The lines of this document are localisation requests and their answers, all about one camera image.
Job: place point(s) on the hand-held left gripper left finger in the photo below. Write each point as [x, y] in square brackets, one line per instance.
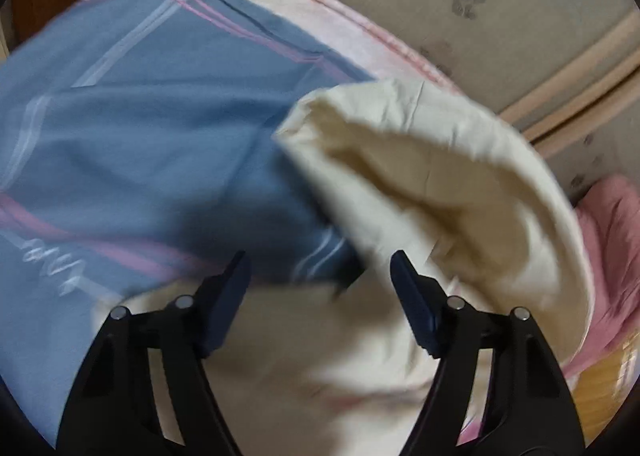
[225, 306]

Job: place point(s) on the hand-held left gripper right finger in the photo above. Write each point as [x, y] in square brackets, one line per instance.
[417, 306]

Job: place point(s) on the pink and white hooded jacket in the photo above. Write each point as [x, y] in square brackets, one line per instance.
[425, 160]

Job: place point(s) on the blue striped bed sheet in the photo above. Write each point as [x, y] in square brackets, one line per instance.
[150, 135]

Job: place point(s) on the folded pink quilt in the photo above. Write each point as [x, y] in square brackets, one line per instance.
[615, 246]

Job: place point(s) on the wooden headboard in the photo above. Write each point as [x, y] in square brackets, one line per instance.
[605, 396]

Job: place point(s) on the beige wardrobe with patterned doors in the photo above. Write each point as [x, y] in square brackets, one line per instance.
[500, 35]

